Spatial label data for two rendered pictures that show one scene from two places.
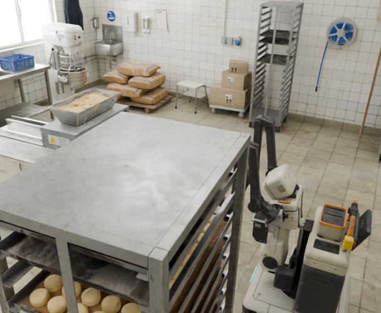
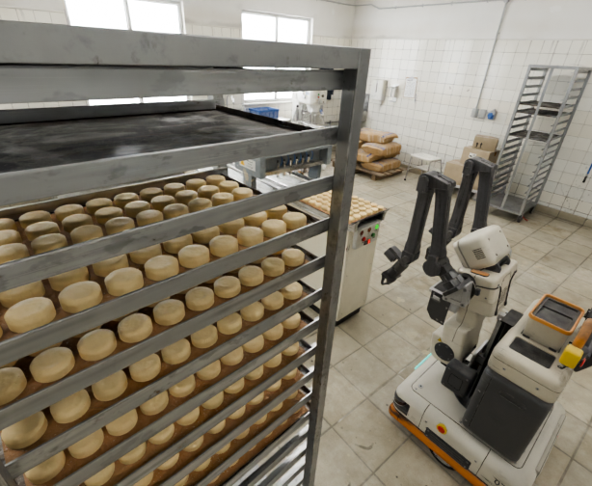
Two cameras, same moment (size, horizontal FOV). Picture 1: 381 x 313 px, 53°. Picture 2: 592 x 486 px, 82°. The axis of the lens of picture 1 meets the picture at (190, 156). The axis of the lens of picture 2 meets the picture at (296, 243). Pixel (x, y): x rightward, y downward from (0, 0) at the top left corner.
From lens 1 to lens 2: 80 cm
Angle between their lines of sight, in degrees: 21
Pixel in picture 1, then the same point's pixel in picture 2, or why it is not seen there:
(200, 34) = (448, 105)
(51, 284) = not seen: outside the picture
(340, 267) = (546, 389)
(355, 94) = not seen: outside the picture
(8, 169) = not seen: hidden behind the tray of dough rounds
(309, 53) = (585, 133)
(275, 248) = (455, 335)
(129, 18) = (378, 86)
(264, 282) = (433, 374)
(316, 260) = (507, 365)
